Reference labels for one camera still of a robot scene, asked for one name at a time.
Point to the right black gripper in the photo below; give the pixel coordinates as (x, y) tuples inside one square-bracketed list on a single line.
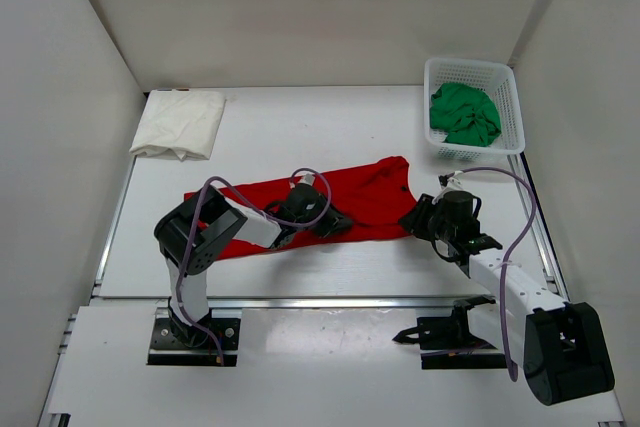
[(423, 215)]

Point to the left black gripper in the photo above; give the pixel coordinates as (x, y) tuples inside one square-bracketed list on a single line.
[(329, 219)]

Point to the red t shirt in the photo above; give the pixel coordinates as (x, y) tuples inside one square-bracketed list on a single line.
[(375, 196)]

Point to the green t shirt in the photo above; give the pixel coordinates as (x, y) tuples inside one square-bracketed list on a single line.
[(466, 115)]

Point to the white t shirt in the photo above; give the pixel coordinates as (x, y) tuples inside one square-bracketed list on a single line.
[(183, 123)]

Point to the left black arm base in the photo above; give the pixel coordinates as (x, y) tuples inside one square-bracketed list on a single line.
[(175, 344)]

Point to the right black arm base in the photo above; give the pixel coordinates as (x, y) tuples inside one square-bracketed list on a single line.
[(446, 342)]

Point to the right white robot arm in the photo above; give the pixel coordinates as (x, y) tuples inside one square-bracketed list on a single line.
[(559, 346)]

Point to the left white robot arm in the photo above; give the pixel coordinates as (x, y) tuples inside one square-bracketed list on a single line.
[(195, 234)]

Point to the white plastic basket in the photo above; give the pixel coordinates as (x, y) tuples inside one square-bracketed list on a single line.
[(494, 79)]

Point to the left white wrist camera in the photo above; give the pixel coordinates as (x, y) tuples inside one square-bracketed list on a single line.
[(307, 179)]

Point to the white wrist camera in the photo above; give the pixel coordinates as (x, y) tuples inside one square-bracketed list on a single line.
[(307, 179), (449, 182)]

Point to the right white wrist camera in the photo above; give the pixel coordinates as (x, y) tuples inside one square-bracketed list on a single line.
[(449, 182)]

